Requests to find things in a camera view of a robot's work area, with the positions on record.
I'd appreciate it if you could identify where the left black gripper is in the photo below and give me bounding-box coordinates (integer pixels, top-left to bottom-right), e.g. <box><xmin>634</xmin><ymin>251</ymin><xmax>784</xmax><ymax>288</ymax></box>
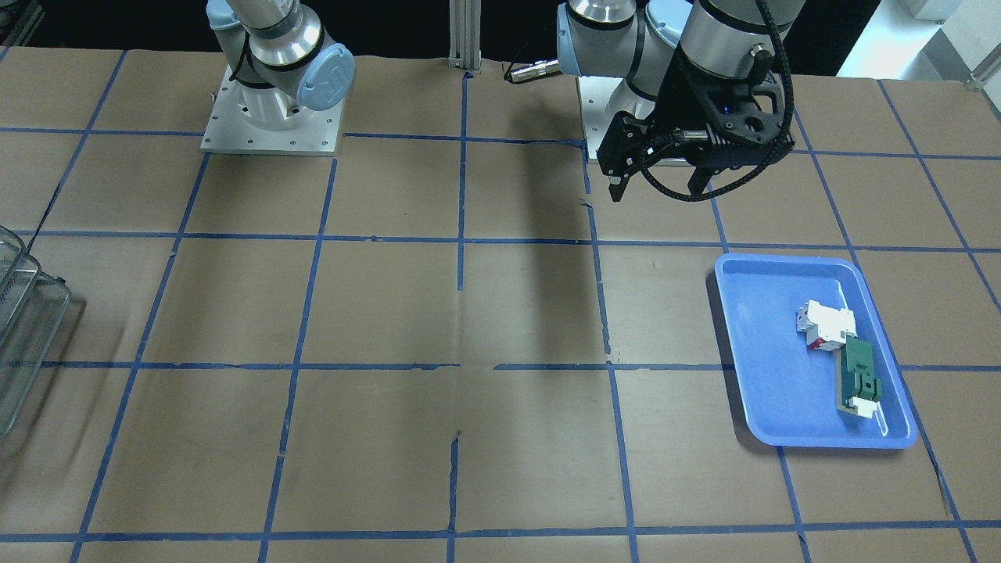
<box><xmin>597</xmin><ymin>55</ymin><xmax>791</xmax><ymax>203</ymax></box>

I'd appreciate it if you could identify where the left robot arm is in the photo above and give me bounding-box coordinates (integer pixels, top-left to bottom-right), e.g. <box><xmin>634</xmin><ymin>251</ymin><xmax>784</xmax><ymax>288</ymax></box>
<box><xmin>504</xmin><ymin>1</ymin><xmax>804</xmax><ymax>203</ymax></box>

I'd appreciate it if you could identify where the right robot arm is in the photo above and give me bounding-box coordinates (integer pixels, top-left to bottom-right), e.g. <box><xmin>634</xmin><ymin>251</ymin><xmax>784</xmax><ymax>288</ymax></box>
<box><xmin>205</xmin><ymin>1</ymin><xmax>355</xmax><ymax>131</ymax></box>

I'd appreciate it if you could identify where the white circuit breaker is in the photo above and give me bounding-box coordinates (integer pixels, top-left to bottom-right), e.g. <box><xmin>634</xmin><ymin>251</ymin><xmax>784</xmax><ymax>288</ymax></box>
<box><xmin>796</xmin><ymin>299</ymin><xmax>858</xmax><ymax>352</ymax></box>

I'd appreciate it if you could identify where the blue plastic tray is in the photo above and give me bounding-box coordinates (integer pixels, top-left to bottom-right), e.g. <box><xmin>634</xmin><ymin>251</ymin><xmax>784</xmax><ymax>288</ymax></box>
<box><xmin>715</xmin><ymin>253</ymin><xmax>917</xmax><ymax>450</ymax></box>

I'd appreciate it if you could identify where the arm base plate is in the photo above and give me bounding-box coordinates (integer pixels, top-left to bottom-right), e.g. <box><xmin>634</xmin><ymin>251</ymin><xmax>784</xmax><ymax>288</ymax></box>
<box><xmin>200</xmin><ymin>68</ymin><xmax>346</xmax><ymax>157</ymax></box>
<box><xmin>578</xmin><ymin>76</ymin><xmax>655</xmax><ymax>165</ymax></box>

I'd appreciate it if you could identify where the aluminium frame post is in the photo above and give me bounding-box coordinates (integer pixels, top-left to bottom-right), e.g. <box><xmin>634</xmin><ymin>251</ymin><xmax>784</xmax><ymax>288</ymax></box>
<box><xmin>447</xmin><ymin>0</ymin><xmax>482</xmax><ymax>74</ymax></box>

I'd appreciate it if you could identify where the green switch module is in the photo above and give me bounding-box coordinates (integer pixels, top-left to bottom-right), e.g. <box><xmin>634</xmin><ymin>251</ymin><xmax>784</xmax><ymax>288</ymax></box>
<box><xmin>836</xmin><ymin>335</ymin><xmax>883</xmax><ymax>419</ymax></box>

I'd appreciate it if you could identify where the wire mesh shelf rack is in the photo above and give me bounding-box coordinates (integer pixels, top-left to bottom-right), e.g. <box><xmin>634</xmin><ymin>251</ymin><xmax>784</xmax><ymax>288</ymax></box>
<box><xmin>1</xmin><ymin>227</ymin><xmax>72</xmax><ymax>439</ymax></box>

